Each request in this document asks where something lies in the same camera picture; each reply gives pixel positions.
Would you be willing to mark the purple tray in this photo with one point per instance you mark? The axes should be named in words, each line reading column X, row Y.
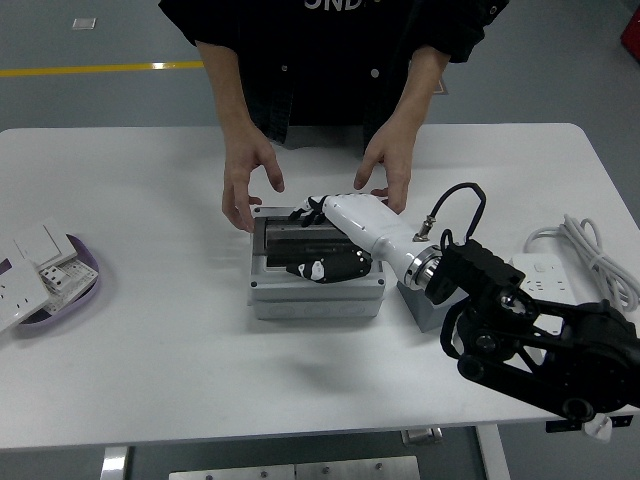
column 82, row 250

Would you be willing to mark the person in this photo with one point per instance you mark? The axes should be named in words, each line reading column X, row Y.
column 340, row 60

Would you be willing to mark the dark grey cube with hole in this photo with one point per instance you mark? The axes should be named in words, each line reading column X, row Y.
column 425, row 310

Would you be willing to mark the yellow floor tape line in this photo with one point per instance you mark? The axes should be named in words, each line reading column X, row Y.
column 100, row 69

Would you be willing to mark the white table leg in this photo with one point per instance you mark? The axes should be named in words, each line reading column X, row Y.
column 115, row 465
column 492, row 455

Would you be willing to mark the black table control panel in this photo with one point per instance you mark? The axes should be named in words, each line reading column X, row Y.
column 562, row 426

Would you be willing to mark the person's left forearm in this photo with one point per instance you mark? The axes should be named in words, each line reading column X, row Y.
column 415, row 95

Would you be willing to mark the person's right forearm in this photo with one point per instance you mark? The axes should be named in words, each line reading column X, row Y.
column 230, row 95

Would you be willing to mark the small metal floor plate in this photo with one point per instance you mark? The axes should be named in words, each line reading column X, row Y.
column 84, row 23

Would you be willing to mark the red object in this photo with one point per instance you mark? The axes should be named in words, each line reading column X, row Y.
column 632, row 30

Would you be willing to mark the metal table bracket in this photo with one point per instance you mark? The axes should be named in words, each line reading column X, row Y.
column 422, row 435

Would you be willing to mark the white printed panel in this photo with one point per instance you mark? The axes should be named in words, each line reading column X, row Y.
column 80, row 280

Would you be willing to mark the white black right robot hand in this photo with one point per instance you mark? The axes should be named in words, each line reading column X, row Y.
column 370, row 225

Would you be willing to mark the metal base plate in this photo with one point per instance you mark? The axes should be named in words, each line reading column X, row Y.
column 300, row 470

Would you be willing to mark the white socket panel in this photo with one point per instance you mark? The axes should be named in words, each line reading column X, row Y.
column 20, row 295

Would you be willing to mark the white circuit breaker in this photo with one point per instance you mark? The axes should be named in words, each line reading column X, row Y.
column 52, row 277

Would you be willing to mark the person's right hand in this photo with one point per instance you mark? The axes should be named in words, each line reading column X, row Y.
column 245, row 155

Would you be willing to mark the white wall switch plate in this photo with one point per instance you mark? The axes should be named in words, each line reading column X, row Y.
column 45, row 245

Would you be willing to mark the person's left hand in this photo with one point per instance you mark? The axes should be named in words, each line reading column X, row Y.
column 395, row 155

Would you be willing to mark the grey electrical enclosure box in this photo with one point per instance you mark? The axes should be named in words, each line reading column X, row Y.
column 315, row 300

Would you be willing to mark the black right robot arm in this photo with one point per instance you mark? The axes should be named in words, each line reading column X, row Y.
column 480, row 265

